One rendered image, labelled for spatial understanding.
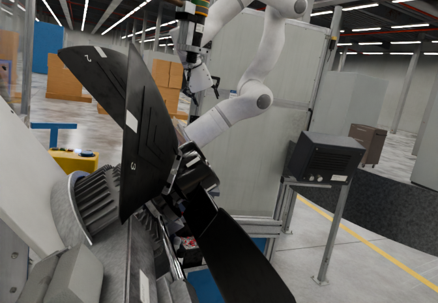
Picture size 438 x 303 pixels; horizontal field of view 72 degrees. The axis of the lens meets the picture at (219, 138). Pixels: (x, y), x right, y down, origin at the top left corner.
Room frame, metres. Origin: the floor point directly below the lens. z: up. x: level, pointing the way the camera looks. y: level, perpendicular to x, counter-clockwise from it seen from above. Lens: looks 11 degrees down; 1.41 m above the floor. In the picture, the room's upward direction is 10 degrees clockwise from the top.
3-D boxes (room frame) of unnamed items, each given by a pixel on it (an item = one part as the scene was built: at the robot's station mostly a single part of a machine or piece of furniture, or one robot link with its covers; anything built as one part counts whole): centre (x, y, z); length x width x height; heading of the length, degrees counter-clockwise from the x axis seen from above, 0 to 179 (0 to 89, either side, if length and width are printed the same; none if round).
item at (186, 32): (0.72, 0.10, 1.50); 0.09 x 0.07 x 0.10; 142
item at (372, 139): (6.90, -3.33, 0.45); 0.68 x 0.47 x 0.90; 29
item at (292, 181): (1.25, -0.40, 1.04); 0.24 x 0.03 x 0.03; 107
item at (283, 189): (1.22, -0.31, 0.96); 0.03 x 0.03 x 0.20; 17
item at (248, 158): (2.72, -0.29, 1.10); 1.21 x 0.06 x 2.20; 107
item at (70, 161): (0.98, 0.48, 1.02); 0.16 x 0.10 x 0.11; 107
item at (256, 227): (1.10, 0.11, 0.82); 0.90 x 0.04 x 0.08; 107
